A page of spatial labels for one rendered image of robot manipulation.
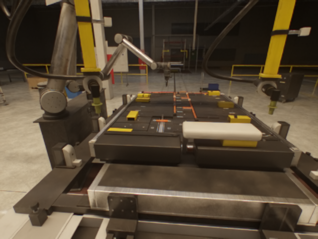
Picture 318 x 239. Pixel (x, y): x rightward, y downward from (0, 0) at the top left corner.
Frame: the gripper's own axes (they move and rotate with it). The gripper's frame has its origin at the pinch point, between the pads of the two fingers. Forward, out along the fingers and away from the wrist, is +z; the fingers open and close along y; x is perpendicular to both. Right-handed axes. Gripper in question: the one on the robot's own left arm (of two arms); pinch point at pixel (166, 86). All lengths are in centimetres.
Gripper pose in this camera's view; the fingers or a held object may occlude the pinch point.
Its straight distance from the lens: 292.3
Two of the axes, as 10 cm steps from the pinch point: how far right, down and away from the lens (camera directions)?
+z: 0.0, 9.3, 3.6
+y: -1.5, 3.6, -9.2
